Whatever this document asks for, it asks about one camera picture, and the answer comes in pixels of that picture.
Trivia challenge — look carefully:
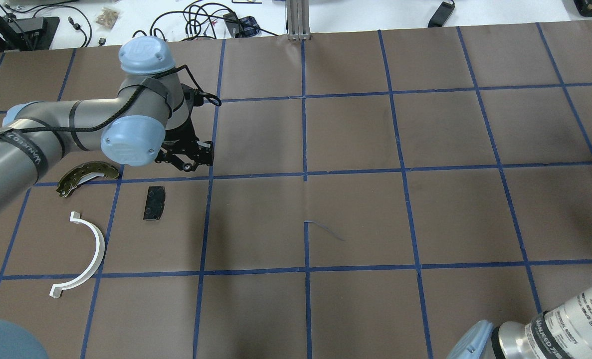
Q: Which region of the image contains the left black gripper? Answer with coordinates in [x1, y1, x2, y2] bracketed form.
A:
[154, 85, 214, 172]

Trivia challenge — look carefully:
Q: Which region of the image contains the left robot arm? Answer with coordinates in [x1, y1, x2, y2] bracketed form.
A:
[0, 36, 222, 213]

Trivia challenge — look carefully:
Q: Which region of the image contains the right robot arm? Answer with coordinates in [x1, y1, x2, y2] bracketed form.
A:
[448, 286, 592, 359]

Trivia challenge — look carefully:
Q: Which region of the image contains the black brake pad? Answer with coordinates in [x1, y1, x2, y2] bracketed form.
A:
[143, 186, 166, 221]

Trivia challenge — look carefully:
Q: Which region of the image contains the olive brake shoe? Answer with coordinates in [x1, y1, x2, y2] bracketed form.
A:
[56, 161, 119, 198]

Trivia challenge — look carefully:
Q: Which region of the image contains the white curved plastic part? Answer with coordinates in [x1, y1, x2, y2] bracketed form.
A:
[49, 211, 106, 299]

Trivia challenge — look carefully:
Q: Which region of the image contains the black power adapter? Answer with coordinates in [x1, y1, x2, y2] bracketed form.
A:
[427, 0, 456, 28]

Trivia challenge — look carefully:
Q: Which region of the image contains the aluminium frame post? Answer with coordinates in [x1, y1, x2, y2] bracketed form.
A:
[285, 0, 311, 41]

